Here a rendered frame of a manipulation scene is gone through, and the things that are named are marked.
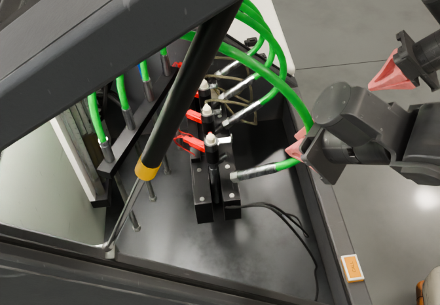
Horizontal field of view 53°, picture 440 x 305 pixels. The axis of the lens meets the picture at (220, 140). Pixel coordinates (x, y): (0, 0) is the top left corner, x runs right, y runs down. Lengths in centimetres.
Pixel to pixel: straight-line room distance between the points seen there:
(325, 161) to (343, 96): 14
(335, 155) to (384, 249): 148
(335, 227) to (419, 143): 48
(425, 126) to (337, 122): 9
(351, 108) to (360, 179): 176
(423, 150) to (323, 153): 16
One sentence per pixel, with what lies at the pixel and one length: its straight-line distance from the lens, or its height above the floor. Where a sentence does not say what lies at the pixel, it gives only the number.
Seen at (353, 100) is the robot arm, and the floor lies 143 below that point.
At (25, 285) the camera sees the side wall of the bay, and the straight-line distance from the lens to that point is 52.
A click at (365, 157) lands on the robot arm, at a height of 133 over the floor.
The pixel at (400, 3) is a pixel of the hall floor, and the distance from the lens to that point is 349.
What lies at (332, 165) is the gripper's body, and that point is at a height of 127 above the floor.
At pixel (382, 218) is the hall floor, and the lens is 214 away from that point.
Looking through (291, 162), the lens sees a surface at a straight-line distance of 71.
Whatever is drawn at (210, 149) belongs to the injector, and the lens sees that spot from 85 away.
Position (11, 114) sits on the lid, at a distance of 28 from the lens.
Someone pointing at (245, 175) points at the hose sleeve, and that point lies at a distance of 76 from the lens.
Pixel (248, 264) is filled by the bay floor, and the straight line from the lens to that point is 103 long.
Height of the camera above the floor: 176
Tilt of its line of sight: 49 degrees down
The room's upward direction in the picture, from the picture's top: 4 degrees counter-clockwise
